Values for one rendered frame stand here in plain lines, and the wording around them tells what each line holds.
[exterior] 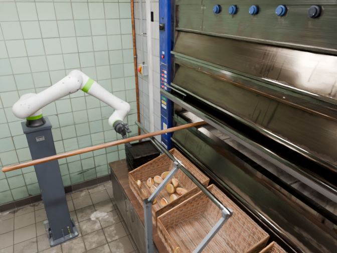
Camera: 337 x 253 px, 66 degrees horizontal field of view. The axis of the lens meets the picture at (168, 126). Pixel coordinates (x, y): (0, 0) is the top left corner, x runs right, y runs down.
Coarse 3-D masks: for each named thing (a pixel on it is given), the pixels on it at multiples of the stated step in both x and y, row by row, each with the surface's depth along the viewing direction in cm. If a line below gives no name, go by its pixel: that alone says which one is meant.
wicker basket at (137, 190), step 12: (144, 168) 234; (156, 168) 241; (168, 168) 248; (192, 168) 218; (132, 180) 221; (144, 180) 239; (204, 180) 204; (168, 192) 225; (192, 192) 196; (156, 204) 212; (168, 204) 188; (156, 216) 187
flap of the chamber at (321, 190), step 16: (192, 112) 177; (208, 112) 176; (240, 128) 155; (272, 144) 138; (272, 160) 121; (288, 160) 121; (304, 160) 124; (320, 176) 110; (336, 176) 113; (320, 192) 102
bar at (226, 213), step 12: (144, 132) 203; (156, 144) 185; (168, 156) 171; (180, 168) 158; (168, 180) 164; (192, 180) 148; (156, 192) 163; (204, 192) 138; (144, 204) 163; (216, 204) 130; (144, 216) 168; (228, 216) 123; (216, 228) 124; (204, 240) 125
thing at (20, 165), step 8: (176, 128) 200; (184, 128) 203; (136, 136) 187; (144, 136) 189; (152, 136) 192; (104, 144) 177; (112, 144) 179; (72, 152) 168; (80, 152) 170; (40, 160) 160; (48, 160) 162; (8, 168) 153; (16, 168) 155
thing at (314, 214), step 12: (180, 120) 227; (192, 120) 219; (204, 132) 199; (216, 144) 185; (228, 144) 182; (240, 156) 167; (252, 168) 156; (264, 168) 155; (264, 180) 149; (276, 180) 144; (288, 192) 135; (300, 192) 135; (300, 204) 130; (312, 204) 127; (324, 216) 120; (336, 216) 120; (336, 228) 115
